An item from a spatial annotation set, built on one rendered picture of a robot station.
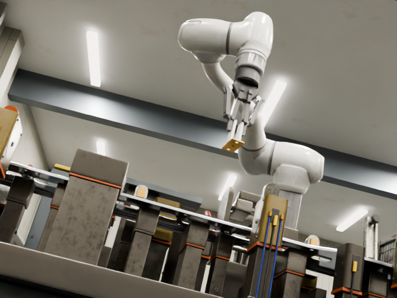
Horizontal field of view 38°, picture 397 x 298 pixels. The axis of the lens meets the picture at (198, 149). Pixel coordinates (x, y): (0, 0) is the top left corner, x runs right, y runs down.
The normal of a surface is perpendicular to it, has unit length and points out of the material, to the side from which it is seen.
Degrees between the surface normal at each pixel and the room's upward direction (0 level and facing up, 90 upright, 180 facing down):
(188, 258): 90
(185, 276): 90
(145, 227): 90
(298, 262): 90
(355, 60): 180
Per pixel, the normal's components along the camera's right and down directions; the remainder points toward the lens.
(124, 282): 0.12, -0.39
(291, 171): -0.22, 0.00
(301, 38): -0.22, 0.88
